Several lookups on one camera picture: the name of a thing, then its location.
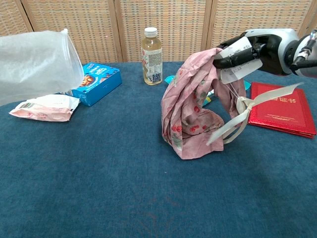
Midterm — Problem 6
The pink white snack packet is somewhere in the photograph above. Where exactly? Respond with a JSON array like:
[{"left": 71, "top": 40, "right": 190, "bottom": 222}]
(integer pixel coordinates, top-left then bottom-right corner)
[{"left": 8, "top": 94, "right": 80, "bottom": 123}]

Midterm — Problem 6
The cream fabric ribbon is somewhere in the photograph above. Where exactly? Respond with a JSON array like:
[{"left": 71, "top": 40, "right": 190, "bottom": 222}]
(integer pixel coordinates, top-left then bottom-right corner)
[{"left": 206, "top": 82, "right": 305, "bottom": 146}]

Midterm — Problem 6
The yellow tea bottle white cap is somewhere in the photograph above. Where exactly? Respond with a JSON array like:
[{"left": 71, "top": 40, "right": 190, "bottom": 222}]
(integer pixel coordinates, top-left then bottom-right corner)
[{"left": 141, "top": 27, "right": 163, "bottom": 86}]

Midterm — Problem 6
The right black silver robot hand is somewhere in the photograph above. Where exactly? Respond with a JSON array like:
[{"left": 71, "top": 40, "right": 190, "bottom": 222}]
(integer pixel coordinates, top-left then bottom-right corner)
[{"left": 213, "top": 28, "right": 300, "bottom": 76}]

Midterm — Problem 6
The translucent white plastic bag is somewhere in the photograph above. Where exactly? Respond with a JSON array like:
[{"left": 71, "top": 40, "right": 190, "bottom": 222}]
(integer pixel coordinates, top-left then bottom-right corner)
[{"left": 0, "top": 28, "right": 85, "bottom": 107}]

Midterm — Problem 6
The white paper hang tag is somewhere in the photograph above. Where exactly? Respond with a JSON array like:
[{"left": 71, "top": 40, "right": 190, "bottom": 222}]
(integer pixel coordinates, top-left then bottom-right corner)
[{"left": 220, "top": 36, "right": 264, "bottom": 84}]

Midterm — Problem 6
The teal clear snack package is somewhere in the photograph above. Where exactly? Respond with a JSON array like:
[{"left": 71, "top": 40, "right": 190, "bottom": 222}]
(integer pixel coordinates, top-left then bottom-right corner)
[{"left": 163, "top": 75, "right": 251, "bottom": 103}]

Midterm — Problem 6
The woven folding screen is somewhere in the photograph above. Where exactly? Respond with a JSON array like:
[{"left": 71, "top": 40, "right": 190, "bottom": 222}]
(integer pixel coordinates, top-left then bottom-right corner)
[{"left": 0, "top": 0, "right": 317, "bottom": 65}]

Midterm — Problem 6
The red certificate booklet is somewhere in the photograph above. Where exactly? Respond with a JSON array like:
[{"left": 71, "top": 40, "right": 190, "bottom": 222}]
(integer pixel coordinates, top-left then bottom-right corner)
[{"left": 247, "top": 82, "right": 317, "bottom": 139}]

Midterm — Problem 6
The blue cookie box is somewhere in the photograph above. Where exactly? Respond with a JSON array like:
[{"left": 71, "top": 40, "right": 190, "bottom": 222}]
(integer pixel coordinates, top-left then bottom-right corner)
[{"left": 59, "top": 61, "right": 123, "bottom": 107}]

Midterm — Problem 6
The pink floral cloth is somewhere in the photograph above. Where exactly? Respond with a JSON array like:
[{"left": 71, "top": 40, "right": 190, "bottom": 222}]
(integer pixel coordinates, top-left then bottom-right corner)
[{"left": 160, "top": 48, "right": 248, "bottom": 160}]

